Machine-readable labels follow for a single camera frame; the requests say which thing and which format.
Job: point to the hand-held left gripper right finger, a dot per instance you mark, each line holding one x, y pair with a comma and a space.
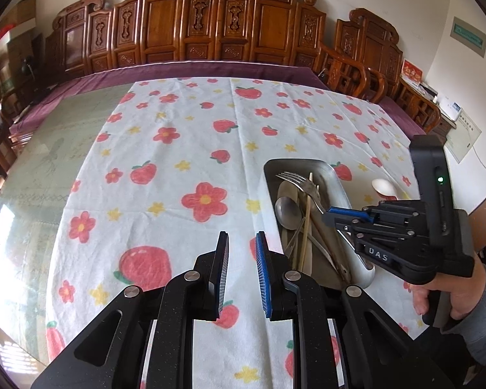
263, 275

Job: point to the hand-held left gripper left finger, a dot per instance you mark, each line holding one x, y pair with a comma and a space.
222, 275

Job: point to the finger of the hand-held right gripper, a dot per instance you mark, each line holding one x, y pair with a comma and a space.
380, 235
388, 212

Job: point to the white ceramic spoon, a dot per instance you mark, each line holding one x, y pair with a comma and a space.
382, 188

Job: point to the wooden chopstick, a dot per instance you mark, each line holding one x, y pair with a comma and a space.
307, 219
345, 273

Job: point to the metal tray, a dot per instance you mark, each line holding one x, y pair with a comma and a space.
332, 194

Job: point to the metal spoon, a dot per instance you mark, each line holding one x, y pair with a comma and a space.
285, 210

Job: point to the metal fork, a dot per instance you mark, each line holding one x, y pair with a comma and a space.
295, 180

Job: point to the person's right forearm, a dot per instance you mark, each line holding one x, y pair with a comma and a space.
484, 332

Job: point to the person's right hand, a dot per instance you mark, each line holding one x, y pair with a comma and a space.
465, 291

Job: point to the wooden armchair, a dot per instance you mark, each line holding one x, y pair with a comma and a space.
423, 107
348, 75

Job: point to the white desk device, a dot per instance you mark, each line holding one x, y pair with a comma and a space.
450, 107

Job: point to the floral white tablecloth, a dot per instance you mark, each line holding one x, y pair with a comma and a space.
186, 150

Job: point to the red desk calendar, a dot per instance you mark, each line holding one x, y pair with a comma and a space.
412, 73

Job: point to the carved wooden chair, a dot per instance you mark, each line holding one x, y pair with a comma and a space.
162, 24
275, 28
79, 40
376, 48

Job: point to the wall electrical panel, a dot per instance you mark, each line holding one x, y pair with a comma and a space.
469, 36

